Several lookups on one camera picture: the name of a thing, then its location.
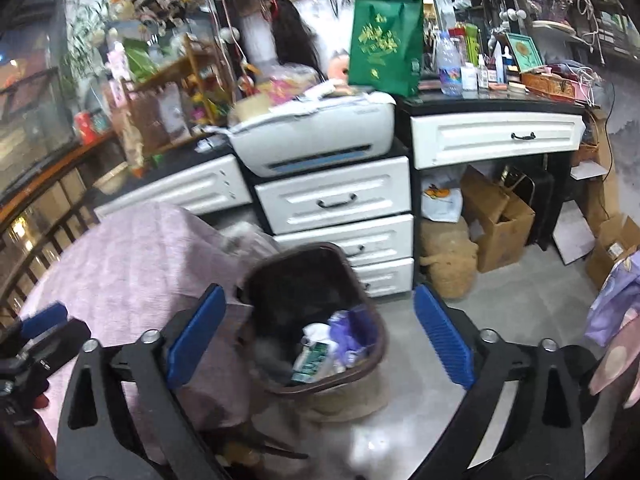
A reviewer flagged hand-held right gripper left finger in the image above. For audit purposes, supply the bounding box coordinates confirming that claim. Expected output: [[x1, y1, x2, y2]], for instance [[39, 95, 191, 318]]
[[56, 282, 236, 480]]

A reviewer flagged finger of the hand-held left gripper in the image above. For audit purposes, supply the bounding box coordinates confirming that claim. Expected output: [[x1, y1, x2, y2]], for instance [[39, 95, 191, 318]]
[[20, 317, 92, 392], [16, 301, 69, 339]]

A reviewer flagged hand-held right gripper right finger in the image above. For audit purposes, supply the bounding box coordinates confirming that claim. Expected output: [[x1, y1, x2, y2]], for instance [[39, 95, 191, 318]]
[[412, 284, 586, 480]]

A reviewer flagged purple plastic wrapper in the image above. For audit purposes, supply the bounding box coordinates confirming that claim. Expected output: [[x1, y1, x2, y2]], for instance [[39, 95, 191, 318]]
[[327, 310, 362, 367], [350, 305, 382, 357]]

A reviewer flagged dark brown trash bin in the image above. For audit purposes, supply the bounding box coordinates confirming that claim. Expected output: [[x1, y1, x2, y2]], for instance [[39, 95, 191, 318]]
[[240, 242, 391, 423]]

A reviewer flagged green snack packet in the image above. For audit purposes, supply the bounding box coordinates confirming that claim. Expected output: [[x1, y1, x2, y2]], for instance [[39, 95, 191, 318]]
[[291, 340, 341, 386]]

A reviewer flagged white tissue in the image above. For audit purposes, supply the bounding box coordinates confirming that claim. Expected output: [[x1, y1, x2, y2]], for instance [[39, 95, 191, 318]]
[[301, 322, 333, 348]]

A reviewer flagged person's left hand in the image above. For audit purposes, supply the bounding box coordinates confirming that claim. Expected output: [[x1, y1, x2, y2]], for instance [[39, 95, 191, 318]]
[[0, 394, 57, 461]]

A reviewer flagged brown plush toy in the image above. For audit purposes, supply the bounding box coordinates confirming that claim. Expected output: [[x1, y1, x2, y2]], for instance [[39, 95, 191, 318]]
[[419, 220, 480, 300]]

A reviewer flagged small white bottom drawer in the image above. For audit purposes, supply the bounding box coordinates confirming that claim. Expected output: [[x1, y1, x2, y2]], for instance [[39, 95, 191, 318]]
[[350, 257, 415, 298]]

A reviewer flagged purple woven tablecloth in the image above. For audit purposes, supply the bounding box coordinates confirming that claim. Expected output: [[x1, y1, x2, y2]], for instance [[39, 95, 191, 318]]
[[17, 201, 281, 461]]

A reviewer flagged white middle drawer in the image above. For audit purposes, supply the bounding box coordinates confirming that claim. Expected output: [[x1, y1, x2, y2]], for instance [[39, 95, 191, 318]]
[[272, 214, 415, 267]]

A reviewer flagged open cardboard box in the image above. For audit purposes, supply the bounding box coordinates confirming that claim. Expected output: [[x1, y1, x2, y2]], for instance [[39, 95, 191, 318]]
[[460, 165, 536, 273]]

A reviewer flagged white bag with orange print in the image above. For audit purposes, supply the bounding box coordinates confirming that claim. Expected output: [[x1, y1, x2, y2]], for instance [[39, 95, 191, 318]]
[[421, 182, 463, 223]]

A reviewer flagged wooden railing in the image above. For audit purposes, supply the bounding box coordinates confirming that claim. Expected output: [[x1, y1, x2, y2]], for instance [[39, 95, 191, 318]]
[[0, 127, 118, 321]]

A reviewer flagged long white drawer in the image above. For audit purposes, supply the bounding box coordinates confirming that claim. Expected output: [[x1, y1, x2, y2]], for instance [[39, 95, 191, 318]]
[[94, 154, 253, 221]]

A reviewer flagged black round stool base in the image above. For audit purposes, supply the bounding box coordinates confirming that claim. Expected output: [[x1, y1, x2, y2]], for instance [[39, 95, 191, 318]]
[[565, 345, 601, 421]]

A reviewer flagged cream bowl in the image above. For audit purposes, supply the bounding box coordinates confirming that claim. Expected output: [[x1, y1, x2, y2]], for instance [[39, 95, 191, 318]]
[[92, 162, 130, 195]]

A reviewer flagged white flat board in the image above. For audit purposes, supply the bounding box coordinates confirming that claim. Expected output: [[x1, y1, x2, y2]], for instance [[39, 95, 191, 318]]
[[552, 205, 596, 266]]

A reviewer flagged black case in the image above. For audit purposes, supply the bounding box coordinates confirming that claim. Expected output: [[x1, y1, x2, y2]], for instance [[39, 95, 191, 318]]
[[500, 165, 556, 251]]

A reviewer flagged purple floral clothing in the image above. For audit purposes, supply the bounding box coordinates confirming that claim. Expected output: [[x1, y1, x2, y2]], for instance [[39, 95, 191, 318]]
[[585, 245, 640, 396]]

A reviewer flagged small cardboard box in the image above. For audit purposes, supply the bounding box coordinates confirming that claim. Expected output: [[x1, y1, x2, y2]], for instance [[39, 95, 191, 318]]
[[585, 215, 640, 291]]

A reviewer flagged red can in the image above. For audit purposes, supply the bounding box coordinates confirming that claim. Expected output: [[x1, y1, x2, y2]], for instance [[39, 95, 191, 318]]
[[74, 111, 98, 146]]

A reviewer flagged wide white desk drawer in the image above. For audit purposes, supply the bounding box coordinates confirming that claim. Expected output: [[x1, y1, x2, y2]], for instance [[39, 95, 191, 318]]
[[410, 112, 585, 170]]

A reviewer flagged glass tank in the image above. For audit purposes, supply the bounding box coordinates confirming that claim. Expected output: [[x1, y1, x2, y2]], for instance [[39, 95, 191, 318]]
[[0, 67, 71, 181]]

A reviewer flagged beige printed paper bag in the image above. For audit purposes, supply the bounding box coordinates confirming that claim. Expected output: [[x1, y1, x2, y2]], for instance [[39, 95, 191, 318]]
[[120, 85, 146, 171]]

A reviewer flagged white printer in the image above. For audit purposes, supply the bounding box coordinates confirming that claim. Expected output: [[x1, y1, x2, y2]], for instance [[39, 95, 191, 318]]
[[230, 91, 397, 178]]

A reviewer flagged clear water bottle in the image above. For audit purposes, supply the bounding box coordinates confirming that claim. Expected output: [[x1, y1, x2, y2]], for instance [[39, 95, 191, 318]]
[[438, 30, 463, 97]]

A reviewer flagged wooden shelf rack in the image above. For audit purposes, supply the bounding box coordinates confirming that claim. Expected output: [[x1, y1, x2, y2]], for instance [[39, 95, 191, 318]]
[[125, 35, 236, 153]]

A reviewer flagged carved wooden box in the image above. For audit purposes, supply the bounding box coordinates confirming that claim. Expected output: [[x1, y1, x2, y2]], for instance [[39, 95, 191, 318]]
[[520, 71, 576, 101]]

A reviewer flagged green bamboo plant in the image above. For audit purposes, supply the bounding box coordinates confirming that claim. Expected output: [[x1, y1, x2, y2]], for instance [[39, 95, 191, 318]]
[[62, 2, 118, 91]]

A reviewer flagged pink doll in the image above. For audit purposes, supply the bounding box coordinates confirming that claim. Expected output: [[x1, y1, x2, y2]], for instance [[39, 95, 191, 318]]
[[327, 50, 351, 81]]

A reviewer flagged green framed picture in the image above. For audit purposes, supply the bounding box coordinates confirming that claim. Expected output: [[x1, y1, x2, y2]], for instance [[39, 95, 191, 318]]
[[505, 32, 543, 73]]

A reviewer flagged green tote bag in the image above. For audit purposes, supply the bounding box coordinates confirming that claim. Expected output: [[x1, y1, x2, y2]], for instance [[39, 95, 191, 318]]
[[347, 0, 425, 98]]

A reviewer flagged black wig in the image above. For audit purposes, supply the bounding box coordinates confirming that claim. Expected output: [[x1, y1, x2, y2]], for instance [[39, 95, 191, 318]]
[[271, 0, 321, 68]]

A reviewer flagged white drawer with black handle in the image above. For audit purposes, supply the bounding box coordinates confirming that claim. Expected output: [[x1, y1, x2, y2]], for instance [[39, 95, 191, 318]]
[[254, 156, 412, 235]]

